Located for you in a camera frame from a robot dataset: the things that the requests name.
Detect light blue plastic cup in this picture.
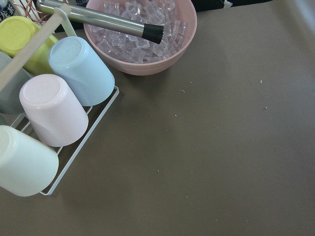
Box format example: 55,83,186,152
48,36,115,106

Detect copper wire bottle holder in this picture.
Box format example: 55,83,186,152
12,0,50,25

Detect grey plastic cup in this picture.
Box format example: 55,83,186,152
0,51,32,116

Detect yellow plastic cup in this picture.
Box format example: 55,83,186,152
0,16,58,75

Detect steel muddler black tip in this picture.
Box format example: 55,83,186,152
36,0,165,45

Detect pink plastic cup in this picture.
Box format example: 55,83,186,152
19,74,89,147

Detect white wire cup rack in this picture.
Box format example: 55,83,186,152
7,7,120,197

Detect pink bowl of ice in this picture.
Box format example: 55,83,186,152
84,0,197,76

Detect white plastic cup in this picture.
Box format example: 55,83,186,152
0,125,59,197

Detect dark drink bottle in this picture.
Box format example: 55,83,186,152
0,0,19,22

